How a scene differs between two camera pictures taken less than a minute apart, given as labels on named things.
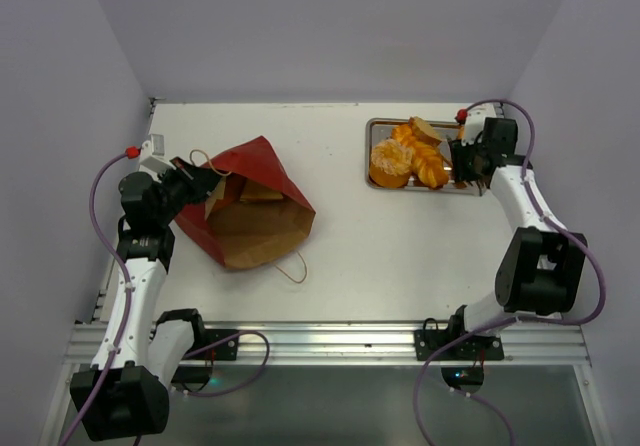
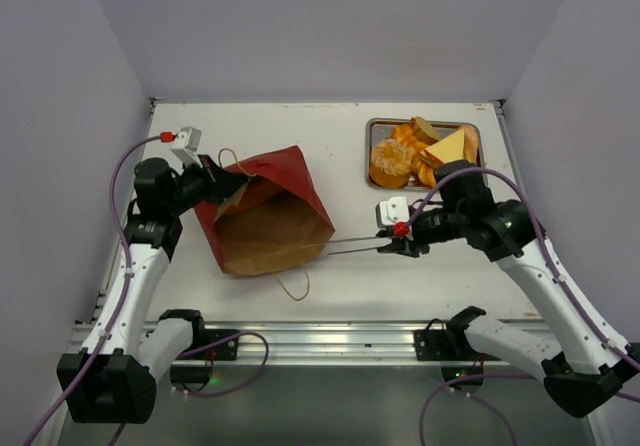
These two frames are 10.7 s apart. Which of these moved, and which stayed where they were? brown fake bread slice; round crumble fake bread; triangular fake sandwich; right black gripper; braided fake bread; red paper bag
Moved: right black gripper; triangular fake sandwich; red paper bag
Stayed: round crumble fake bread; braided fake bread; brown fake bread slice
